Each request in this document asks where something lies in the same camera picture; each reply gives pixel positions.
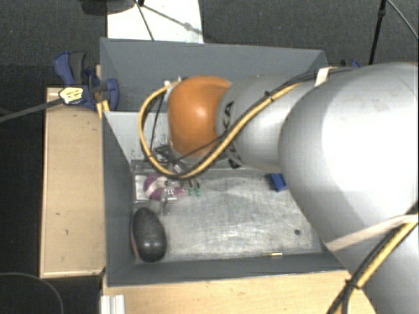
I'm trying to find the purple and white toy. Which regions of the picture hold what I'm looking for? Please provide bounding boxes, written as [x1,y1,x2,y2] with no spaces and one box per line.
[143,173,188,201]

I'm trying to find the black oval toy fruit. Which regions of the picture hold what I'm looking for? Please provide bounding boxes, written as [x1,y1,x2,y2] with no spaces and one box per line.
[130,207,168,264]

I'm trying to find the grey metal bin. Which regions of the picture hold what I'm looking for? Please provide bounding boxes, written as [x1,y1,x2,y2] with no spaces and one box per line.
[99,37,345,288]

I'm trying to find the pale wood board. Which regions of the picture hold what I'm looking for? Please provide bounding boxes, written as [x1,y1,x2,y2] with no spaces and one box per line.
[39,86,107,279]

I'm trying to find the blue block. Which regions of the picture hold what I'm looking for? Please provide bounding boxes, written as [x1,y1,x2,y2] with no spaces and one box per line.
[264,172,288,193]

